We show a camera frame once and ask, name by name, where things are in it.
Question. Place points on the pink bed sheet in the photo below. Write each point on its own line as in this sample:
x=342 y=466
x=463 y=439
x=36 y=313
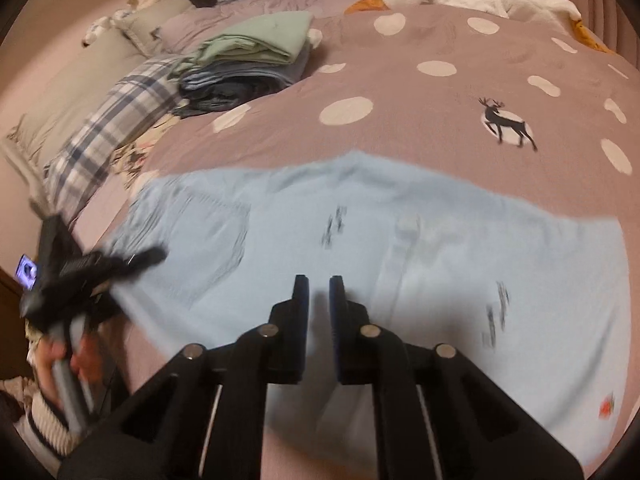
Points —
x=30 y=85

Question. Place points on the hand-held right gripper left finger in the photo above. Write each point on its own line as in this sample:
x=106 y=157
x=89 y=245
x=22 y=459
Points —
x=300 y=310

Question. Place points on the folded green garment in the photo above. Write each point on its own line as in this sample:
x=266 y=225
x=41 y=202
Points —
x=255 y=35

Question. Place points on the cartoon print cloth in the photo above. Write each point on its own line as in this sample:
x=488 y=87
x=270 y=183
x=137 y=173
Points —
x=140 y=147

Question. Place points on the large grey pillow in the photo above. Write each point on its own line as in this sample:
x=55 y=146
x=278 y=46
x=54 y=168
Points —
x=80 y=95

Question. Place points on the folded dark garment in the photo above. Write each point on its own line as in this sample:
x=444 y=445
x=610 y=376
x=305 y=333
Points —
x=225 y=96

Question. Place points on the phone with lit screen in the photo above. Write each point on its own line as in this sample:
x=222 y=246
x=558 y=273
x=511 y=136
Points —
x=27 y=271

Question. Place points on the lilac duvet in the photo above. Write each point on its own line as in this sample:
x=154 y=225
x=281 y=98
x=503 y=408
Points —
x=280 y=2

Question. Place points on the folded blue-grey garment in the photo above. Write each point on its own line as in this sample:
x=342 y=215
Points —
x=250 y=74

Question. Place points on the small white plush toy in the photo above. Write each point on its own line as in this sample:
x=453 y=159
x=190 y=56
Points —
x=125 y=12

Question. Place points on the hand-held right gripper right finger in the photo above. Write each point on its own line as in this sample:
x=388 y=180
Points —
x=336 y=310

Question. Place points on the mauve polka dot blanket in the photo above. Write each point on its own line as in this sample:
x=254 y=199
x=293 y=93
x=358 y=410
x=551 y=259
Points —
x=400 y=100

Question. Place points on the person's left hand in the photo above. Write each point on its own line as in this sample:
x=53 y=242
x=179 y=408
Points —
x=91 y=360

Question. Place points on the blue plaid cloth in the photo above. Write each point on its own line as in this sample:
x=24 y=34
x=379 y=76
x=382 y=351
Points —
x=110 y=120

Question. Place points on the light blue strawberry print pants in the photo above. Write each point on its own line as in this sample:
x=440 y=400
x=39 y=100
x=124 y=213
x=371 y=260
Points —
x=450 y=260

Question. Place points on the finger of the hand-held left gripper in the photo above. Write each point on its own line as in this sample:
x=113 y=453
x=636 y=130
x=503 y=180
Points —
x=137 y=261

